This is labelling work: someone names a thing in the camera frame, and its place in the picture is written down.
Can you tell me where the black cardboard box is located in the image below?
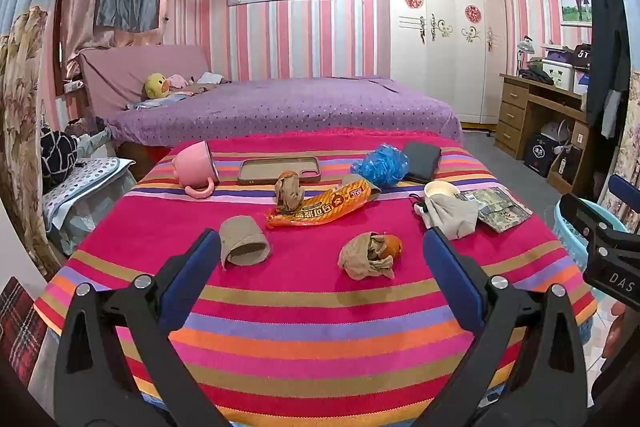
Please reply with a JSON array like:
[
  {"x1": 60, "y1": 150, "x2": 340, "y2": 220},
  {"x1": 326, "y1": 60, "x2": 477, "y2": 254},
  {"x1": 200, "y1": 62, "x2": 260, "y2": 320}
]
[{"x1": 523, "y1": 133, "x2": 558, "y2": 178}]

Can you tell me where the white storage box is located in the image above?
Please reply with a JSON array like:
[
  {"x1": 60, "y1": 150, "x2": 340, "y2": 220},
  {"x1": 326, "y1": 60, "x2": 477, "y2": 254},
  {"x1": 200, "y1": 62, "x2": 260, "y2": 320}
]
[{"x1": 542, "y1": 59, "x2": 576, "y2": 90}]

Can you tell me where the pink bed headboard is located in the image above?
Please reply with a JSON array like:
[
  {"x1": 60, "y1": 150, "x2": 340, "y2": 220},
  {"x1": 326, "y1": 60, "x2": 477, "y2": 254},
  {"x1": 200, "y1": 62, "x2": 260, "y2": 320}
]
[{"x1": 77, "y1": 45, "x2": 211, "y2": 118}]

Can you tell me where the cream round bowl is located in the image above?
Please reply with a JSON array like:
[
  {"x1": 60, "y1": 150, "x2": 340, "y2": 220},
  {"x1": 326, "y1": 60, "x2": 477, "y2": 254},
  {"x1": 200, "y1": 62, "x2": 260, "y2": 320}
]
[{"x1": 424, "y1": 181, "x2": 461, "y2": 200}]

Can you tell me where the light blue plastic basket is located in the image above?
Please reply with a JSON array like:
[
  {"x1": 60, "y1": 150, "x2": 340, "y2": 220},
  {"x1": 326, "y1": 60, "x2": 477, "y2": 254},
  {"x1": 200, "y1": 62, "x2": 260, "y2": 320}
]
[{"x1": 554, "y1": 198, "x2": 621, "y2": 280}]

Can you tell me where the pink mug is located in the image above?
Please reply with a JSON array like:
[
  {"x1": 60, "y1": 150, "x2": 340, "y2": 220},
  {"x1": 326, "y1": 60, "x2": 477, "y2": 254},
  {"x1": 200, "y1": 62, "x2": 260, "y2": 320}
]
[{"x1": 172, "y1": 140, "x2": 221, "y2": 199}]

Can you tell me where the white wardrobe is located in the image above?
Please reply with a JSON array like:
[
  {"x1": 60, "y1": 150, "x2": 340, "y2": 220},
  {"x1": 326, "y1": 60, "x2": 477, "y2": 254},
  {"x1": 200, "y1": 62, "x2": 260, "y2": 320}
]
[{"x1": 376, "y1": 0, "x2": 508, "y2": 125}]

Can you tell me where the red plaid cloth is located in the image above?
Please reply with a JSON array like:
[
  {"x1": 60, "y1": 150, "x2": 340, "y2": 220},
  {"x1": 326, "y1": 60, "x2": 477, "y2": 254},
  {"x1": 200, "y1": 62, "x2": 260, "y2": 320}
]
[{"x1": 0, "y1": 277, "x2": 48, "y2": 388}]

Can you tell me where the yellow duck plush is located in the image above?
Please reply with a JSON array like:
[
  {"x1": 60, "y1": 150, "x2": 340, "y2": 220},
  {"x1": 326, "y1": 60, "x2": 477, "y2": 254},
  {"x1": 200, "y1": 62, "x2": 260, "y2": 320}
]
[{"x1": 142, "y1": 73, "x2": 169, "y2": 100}]

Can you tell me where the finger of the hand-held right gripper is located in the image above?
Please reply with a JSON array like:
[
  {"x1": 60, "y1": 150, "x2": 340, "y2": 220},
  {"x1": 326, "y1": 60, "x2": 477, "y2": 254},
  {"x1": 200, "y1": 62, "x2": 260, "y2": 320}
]
[
  {"x1": 558, "y1": 193, "x2": 640, "y2": 254},
  {"x1": 608, "y1": 174, "x2": 640, "y2": 210}
]

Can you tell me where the beige knotted stocking bundle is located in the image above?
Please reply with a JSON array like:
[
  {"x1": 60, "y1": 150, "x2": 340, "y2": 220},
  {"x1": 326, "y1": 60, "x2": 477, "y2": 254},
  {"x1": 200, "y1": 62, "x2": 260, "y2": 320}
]
[{"x1": 274, "y1": 171, "x2": 306, "y2": 214}]

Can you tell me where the black flat case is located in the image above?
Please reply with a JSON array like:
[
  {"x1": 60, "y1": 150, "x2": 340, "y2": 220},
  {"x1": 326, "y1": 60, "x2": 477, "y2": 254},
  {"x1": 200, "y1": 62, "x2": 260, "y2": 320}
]
[{"x1": 402, "y1": 142, "x2": 443, "y2": 184}]

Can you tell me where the white small fan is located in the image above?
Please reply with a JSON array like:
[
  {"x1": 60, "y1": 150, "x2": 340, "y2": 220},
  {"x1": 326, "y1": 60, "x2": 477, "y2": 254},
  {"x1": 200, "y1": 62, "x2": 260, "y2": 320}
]
[{"x1": 540, "y1": 119, "x2": 571, "y2": 148}]

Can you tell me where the black white patterned bag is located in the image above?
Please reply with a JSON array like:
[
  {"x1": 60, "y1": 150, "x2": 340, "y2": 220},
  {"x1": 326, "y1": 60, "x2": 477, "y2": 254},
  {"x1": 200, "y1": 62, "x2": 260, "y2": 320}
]
[{"x1": 40, "y1": 130, "x2": 81, "y2": 188}]

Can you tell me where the grey cloth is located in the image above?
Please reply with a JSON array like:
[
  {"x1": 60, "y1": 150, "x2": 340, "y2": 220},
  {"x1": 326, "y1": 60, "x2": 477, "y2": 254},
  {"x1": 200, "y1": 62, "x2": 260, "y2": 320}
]
[{"x1": 420, "y1": 194, "x2": 479, "y2": 241}]

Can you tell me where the beige floral curtain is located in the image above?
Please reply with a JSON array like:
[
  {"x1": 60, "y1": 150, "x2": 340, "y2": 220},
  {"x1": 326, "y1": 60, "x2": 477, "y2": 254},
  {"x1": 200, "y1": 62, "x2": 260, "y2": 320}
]
[{"x1": 0, "y1": 7, "x2": 63, "y2": 278}]

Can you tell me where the brown phone case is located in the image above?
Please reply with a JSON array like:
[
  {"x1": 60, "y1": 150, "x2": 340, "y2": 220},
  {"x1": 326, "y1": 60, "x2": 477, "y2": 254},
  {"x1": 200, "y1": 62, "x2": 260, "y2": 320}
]
[{"x1": 238, "y1": 156, "x2": 321, "y2": 186}]

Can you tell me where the floral cream curtain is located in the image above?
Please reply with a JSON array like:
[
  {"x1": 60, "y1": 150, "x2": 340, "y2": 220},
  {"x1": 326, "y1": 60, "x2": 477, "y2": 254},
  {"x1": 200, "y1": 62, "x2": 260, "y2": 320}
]
[{"x1": 607, "y1": 72, "x2": 640, "y2": 208}]

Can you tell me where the desk lamp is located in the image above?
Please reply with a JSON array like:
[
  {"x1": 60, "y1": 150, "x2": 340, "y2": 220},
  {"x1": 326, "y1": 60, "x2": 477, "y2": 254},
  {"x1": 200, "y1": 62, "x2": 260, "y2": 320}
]
[{"x1": 515, "y1": 36, "x2": 536, "y2": 75}]

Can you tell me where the person's right hand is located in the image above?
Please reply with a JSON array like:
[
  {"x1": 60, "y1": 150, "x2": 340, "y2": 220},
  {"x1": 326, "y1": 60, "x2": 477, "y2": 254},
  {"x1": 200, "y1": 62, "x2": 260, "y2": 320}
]
[{"x1": 602, "y1": 302, "x2": 634, "y2": 359}]

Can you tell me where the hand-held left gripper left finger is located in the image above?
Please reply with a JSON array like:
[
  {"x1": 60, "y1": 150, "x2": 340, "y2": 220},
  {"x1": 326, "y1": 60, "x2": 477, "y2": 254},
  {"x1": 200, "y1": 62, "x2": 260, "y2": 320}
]
[{"x1": 54, "y1": 228, "x2": 231, "y2": 427}]

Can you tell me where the purple dotted bedspread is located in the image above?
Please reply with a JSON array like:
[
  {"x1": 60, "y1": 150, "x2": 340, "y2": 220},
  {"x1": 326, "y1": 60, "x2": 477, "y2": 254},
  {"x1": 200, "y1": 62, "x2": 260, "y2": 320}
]
[{"x1": 102, "y1": 77, "x2": 466, "y2": 148}]

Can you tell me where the striped pink blanket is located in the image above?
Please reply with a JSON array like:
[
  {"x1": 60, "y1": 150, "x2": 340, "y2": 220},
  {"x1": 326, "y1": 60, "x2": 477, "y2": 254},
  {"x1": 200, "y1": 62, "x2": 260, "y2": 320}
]
[{"x1": 34, "y1": 129, "x2": 598, "y2": 427}]

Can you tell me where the orange snack wrapper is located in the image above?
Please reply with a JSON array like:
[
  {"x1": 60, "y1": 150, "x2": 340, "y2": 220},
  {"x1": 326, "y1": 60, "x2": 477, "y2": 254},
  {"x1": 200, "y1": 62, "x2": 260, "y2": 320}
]
[{"x1": 265, "y1": 179, "x2": 382, "y2": 229}]

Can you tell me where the blue mesh puff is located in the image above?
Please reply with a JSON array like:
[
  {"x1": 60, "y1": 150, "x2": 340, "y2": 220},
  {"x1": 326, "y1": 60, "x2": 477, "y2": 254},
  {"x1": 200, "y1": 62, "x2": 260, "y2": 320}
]
[{"x1": 350, "y1": 142, "x2": 410, "y2": 188}]

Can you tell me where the dark clothes pile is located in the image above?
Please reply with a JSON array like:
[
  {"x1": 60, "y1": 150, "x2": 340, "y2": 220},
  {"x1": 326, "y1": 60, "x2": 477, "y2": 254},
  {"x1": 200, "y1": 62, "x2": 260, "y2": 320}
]
[{"x1": 520, "y1": 64, "x2": 556, "y2": 85}]

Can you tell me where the dark hanging clothing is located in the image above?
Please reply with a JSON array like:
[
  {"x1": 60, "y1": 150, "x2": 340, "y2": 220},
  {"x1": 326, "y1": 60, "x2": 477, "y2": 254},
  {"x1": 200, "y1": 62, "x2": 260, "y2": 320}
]
[{"x1": 585, "y1": 0, "x2": 632, "y2": 140}]

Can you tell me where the camouflage print packet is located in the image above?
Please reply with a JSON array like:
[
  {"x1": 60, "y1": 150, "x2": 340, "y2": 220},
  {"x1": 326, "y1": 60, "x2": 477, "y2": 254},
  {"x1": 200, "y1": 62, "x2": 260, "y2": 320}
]
[{"x1": 460, "y1": 188, "x2": 533, "y2": 234}]

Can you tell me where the polka dot cloth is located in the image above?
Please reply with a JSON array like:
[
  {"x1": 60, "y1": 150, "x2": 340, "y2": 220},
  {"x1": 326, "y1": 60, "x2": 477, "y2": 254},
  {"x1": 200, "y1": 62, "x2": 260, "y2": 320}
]
[{"x1": 42, "y1": 157, "x2": 136, "y2": 228}]

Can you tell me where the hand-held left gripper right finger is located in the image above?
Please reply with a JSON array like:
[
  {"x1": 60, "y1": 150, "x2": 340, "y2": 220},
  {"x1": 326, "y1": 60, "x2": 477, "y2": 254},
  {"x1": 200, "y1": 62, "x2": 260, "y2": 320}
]
[{"x1": 422, "y1": 227, "x2": 588, "y2": 427}]

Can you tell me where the wooden desk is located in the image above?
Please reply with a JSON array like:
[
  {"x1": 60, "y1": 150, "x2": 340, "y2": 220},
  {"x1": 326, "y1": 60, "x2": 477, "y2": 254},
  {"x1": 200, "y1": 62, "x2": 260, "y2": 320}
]
[{"x1": 497, "y1": 73, "x2": 593, "y2": 202}]

